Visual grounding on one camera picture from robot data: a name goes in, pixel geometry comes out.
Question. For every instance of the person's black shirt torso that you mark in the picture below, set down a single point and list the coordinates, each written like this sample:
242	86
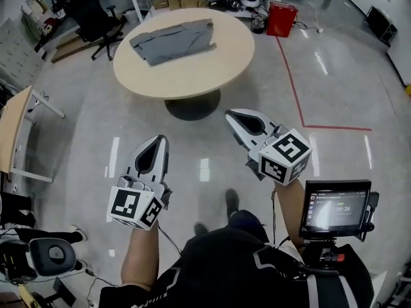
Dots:
231	274

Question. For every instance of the person's right leg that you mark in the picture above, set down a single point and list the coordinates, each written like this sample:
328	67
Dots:
248	223

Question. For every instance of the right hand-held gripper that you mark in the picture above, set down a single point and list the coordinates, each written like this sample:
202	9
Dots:
285	156

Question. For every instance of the white waste bin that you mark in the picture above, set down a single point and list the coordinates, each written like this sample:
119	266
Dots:
130	16

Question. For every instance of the person's right forearm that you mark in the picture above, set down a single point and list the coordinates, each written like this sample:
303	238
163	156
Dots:
289	213

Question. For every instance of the light wooden desk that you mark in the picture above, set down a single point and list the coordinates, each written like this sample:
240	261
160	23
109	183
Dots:
13	130

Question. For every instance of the person's right shoe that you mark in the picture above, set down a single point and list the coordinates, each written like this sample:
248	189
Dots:
232	202

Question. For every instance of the person's shoe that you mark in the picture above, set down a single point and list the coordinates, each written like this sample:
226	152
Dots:
232	202
200	229

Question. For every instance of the black monitor mount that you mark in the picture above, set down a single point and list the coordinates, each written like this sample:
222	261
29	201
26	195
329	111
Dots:
330	255

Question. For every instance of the dark round table pedestal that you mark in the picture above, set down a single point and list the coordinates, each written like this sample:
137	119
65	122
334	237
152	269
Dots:
192	106

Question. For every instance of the black office chair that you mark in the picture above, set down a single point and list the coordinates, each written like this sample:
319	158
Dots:
90	18

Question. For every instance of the person's left forearm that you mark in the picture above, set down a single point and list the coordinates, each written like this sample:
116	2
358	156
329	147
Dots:
141	258

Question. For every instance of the wooden step platform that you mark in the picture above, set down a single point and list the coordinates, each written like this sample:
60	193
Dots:
69	48

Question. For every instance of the grey robe garment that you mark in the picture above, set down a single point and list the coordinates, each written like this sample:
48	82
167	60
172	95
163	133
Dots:
173	43

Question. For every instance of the white round helmet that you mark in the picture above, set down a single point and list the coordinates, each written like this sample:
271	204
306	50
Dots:
250	0

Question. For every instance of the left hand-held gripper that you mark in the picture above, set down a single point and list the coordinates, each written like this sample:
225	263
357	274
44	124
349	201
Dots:
135	207

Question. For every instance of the grey locker cabinet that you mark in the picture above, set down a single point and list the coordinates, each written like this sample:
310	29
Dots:
16	56

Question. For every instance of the printed brown cardboard box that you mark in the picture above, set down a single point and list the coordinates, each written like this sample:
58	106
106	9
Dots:
192	2

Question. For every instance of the red metal cabinet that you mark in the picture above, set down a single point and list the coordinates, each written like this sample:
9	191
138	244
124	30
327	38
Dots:
282	19

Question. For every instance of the clothes rack with garments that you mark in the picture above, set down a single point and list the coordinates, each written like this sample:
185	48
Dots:
35	14

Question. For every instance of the person's left shoe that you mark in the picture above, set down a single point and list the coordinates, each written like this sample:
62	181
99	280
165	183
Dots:
200	229

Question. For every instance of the black chest monitor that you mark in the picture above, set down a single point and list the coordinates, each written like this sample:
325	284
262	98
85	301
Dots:
335	208

